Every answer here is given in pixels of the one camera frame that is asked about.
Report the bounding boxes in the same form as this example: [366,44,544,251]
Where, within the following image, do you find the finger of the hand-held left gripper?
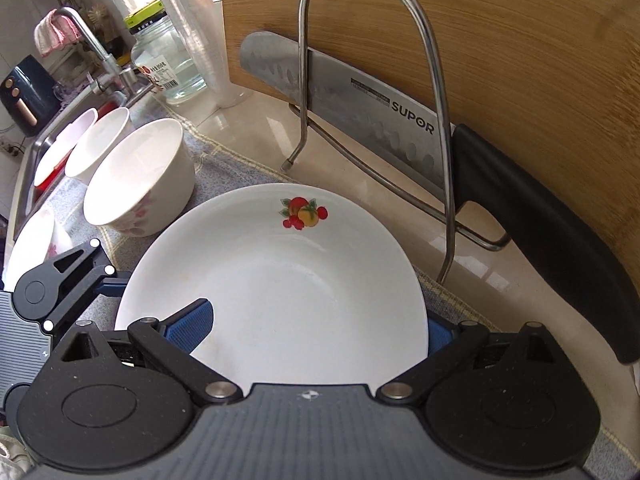
[41,239,133,333]

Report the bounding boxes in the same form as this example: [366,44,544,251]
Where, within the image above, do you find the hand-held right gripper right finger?
[376,317,567,404]

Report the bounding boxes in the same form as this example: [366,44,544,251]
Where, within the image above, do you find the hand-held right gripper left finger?
[60,299,243,406]

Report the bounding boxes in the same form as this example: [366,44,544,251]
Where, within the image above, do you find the white bowl pink flower print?
[84,117,196,237]
[4,205,71,291]
[65,106,132,186]

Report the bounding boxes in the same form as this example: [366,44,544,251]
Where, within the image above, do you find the white plate fruit print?
[114,183,430,396]

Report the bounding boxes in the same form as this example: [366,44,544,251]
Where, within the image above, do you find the white drain basket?
[34,107,98,188]

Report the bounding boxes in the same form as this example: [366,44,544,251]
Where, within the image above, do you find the stainless steel sink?
[10,85,151,221]

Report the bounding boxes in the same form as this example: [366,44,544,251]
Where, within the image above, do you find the grey teal checked dish towel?
[10,117,640,480]

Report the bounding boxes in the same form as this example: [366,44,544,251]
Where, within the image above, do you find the metal sink knob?
[120,66,143,95]

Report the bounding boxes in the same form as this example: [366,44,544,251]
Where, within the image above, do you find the dark blue air fryer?
[0,55,61,136]

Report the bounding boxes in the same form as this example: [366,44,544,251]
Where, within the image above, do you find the glass jar yellow lid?
[125,2,208,106]

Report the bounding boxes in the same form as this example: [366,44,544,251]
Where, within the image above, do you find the chrome faucet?
[55,6,138,106]

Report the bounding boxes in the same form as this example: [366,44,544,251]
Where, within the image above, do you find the pink dishcloth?
[34,9,83,58]

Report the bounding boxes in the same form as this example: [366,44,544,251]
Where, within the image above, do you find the tall clear plastic wrap roll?
[140,0,241,108]

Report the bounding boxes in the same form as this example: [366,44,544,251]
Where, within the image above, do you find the wooden cutting board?
[220,0,640,366]

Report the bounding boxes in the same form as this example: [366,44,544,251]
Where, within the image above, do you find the black-handled kitchen knife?
[239,31,640,366]

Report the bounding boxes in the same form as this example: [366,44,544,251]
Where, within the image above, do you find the metal wire knife rack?
[282,0,511,286]

